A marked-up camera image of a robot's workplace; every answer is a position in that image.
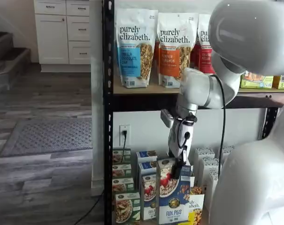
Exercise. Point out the green Bobo's apple pie box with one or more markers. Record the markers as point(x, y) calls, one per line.
point(256, 82)

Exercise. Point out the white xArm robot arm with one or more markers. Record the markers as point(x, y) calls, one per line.
point(249, 47)

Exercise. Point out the green apple cinnamon oatmeal box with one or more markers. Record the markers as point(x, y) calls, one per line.
point(127, 208)
point(123, 185)
point(117, 155)
point(121, 171)

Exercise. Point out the white organic pantry box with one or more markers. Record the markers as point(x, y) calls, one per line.
point(212, 185)
point(204, 152)
point(209, 164)
point(228, 150)

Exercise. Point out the dark blue Purely Elizabeth box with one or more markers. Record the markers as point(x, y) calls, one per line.
point(146, 166)
point(145, 155)

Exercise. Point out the grey floor mat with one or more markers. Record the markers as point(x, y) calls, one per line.
point(48, 137)

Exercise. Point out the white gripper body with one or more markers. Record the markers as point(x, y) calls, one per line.
point(180, 140)

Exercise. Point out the pumpkin cinnamon granola bag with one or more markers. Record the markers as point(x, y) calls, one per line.
point(174, 35)
point(156, 54)

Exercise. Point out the white wall outlet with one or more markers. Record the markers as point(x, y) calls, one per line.
point(127, 140)

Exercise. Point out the tan wooden shelf board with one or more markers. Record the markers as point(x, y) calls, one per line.
point(141, 90)

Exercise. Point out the black metal shelf rack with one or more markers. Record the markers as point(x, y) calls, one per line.
point(108, 117)

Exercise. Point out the yellow Purely Elizabeth box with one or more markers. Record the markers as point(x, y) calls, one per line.
point(197, 206)

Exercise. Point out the white kitchen cabinet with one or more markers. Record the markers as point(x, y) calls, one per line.
point(52, 37)

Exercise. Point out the yellow Bobo's box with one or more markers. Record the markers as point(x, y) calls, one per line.
point(283, 83)

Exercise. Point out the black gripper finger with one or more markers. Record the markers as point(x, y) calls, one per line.
point(177, 171)
point(171, 156)

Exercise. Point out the vanilla chocolate chip granola bag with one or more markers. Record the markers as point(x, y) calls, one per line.
point(132, 35)

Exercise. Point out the blue Flax Plus oatmeal box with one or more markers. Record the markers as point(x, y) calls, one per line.
point(150, 199)
point(172, 204)

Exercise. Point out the cranberry pecan granola bag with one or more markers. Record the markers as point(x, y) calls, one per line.
point(194, 58)
point(204, 58)

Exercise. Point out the dark carpeted staircase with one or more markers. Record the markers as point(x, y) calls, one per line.
point(12, 58)

